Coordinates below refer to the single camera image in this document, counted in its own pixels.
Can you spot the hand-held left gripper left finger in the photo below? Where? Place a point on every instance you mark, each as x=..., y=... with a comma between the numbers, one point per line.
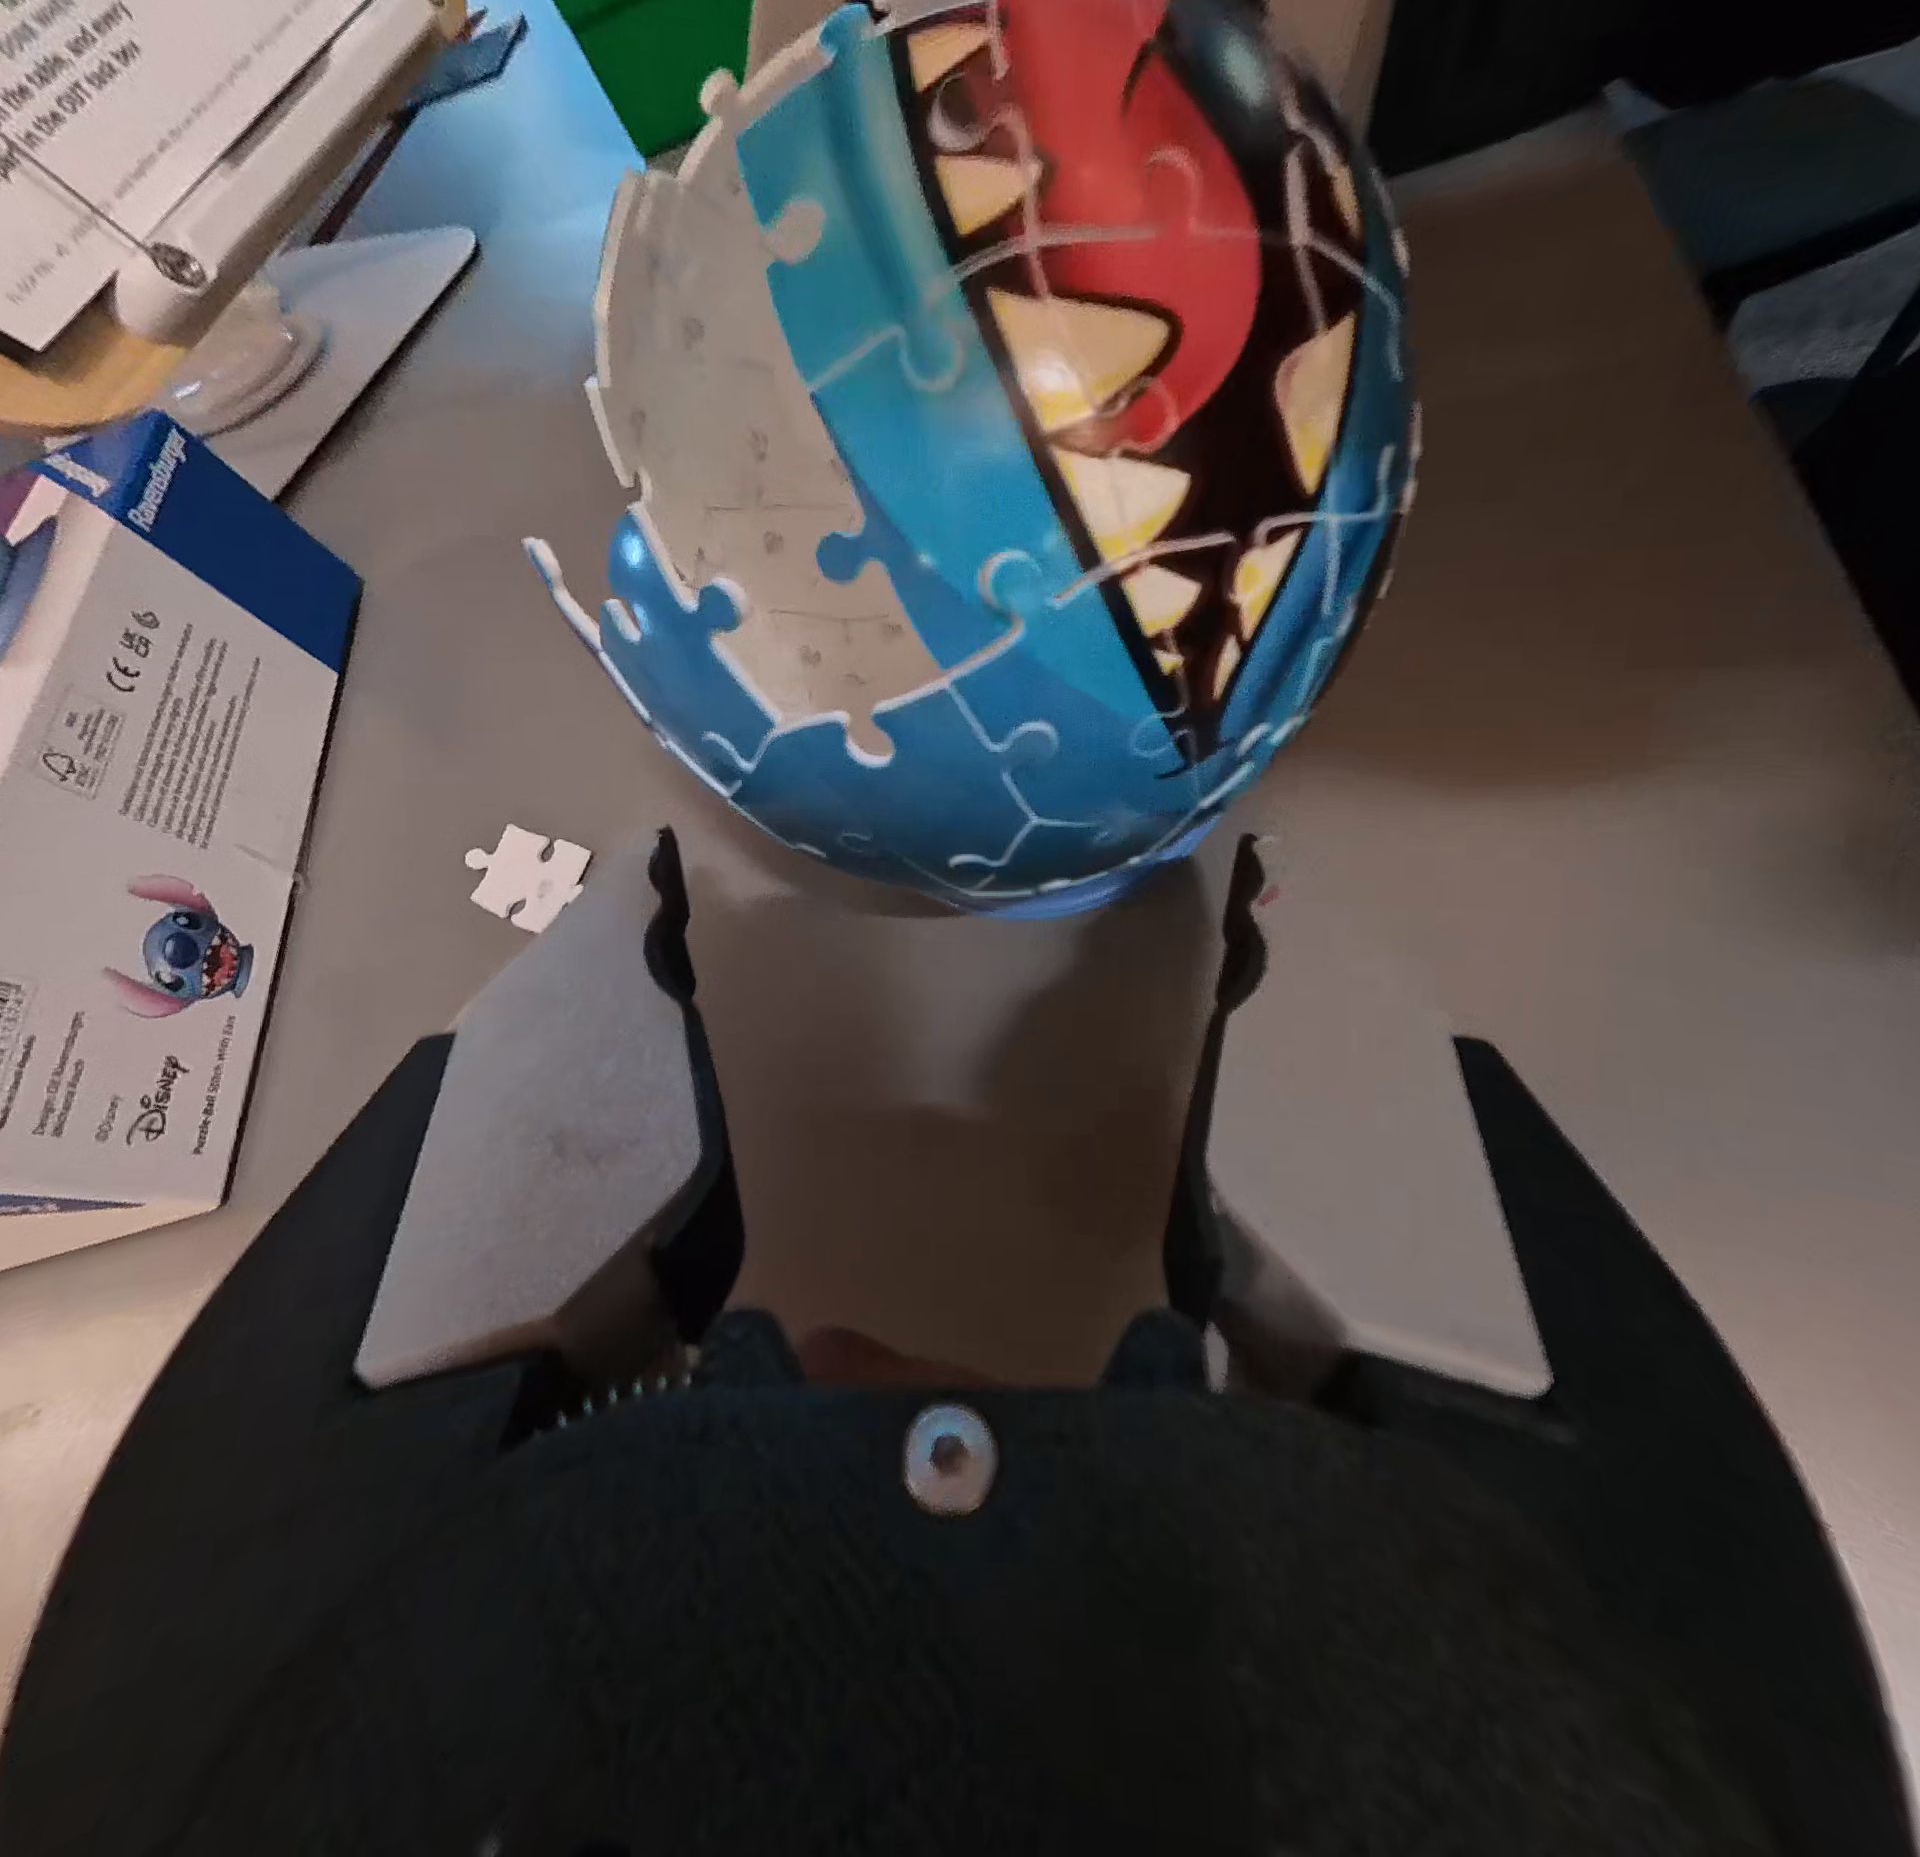
x=540, y=1165

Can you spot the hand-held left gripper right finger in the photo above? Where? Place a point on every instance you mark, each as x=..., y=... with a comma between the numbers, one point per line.
x=1379, y=1212

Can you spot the blue monster-mouth puzzle ball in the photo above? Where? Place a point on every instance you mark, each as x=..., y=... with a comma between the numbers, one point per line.
x=990, y=537

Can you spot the white puzzle piece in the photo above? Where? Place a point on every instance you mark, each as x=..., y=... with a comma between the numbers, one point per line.
x=526, y=875

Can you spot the puzzle ball cardboard box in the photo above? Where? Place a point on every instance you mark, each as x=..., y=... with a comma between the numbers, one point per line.
x=164, y=777

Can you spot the grey flat stand base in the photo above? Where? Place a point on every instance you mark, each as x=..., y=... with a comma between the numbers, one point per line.
x=381, y=297

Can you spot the round wooden disc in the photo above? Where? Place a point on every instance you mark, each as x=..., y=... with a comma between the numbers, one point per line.
x=75, y=388

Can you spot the green plastic bin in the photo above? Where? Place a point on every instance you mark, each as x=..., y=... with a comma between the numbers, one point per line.
x=644, y=42

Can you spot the paper sheet in clear holder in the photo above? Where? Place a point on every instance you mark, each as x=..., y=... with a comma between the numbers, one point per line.
x=196, y=72

